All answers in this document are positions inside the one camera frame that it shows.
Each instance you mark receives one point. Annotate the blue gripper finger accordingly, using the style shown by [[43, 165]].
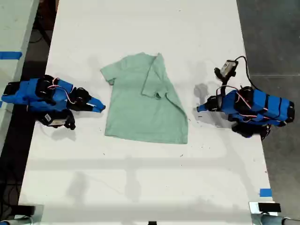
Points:
[[203, 110], [97, 103], [204, 106], [93, 109]]

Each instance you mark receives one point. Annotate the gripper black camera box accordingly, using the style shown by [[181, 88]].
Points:
[[227, 68], [55, 120]]

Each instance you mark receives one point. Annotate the short blue tape piece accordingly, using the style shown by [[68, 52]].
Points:
[[265, 192]]

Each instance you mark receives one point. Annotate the pale green t-shirt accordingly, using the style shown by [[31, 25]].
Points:
[[145, 110]]

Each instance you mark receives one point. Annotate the pale side table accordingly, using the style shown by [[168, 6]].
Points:
[[12, 28]]

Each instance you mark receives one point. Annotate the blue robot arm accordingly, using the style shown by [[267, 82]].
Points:
[[269, 103], [25, 93]]

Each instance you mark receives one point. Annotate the long blue tape strip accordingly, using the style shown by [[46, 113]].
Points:
[[10, 55]]

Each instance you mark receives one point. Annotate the small black box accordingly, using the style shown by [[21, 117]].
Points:
[[26, 209]]

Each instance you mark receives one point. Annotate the black box on metal plate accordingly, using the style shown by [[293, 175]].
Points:
[[269, 207]]

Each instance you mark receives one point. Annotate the small black clamp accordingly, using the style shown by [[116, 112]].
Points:
[[152, 222]]

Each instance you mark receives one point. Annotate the camera black stalk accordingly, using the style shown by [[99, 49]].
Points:
[[223, 87], [70, 120]]

